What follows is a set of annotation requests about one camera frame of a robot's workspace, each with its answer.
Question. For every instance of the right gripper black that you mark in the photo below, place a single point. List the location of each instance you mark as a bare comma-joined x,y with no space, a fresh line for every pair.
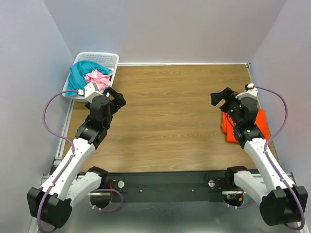
227,94

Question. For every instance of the orange folded t shirt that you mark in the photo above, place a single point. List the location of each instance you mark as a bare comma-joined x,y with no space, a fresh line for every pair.
227,126

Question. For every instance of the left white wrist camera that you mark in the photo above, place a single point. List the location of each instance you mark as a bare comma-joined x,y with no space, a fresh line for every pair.
90,92

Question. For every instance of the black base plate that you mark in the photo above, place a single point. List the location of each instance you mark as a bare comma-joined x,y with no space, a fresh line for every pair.
181,186

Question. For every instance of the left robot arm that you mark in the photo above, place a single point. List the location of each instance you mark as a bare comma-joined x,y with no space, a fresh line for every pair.
54,200

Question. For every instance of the aluminium frame rail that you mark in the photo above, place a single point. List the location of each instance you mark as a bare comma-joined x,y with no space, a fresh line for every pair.
64,132

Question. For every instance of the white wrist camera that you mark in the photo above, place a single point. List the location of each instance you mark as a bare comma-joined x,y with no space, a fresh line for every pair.
249,91
90,92

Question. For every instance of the pink t shirt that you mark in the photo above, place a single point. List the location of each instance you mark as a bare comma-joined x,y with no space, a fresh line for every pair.
101,80

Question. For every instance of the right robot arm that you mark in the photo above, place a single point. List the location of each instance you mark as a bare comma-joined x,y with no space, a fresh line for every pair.
280,200

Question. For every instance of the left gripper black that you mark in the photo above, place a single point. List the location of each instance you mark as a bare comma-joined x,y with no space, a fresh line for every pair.
118,102

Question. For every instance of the teal t shirt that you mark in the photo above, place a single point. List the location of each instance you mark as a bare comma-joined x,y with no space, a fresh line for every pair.
78,71

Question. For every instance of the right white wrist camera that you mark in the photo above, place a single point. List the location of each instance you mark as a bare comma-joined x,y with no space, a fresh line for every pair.
249,91

